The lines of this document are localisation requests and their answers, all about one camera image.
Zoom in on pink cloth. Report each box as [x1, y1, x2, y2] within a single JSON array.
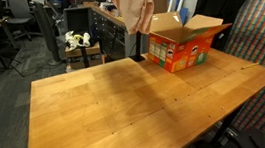
[[109, 0, 158, 39]]

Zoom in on orange Pringles cardboard box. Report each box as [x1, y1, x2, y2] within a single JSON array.
[[142, 4, 238, 77]]

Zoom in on grey drawer counter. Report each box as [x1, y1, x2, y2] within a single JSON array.
[[87, 0, 139, 63]]

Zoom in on white and yellow plush items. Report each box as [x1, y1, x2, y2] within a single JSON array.
[[63, 27, 93, 52]]

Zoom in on dark standing floor panel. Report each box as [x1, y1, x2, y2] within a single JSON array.
[[31, 0, 64, 69]]

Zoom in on yellow pencil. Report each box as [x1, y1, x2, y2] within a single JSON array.
[[239, 61, 262, 71]]

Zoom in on grey office chair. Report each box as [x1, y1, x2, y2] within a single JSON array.
[[3, 0, 44, 45]]

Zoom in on black equipment under table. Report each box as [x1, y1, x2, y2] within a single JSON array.
[[192, 115, 265, 148]]

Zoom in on black camera stand pole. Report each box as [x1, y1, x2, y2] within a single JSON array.
[[126, 31, 147, 64]]

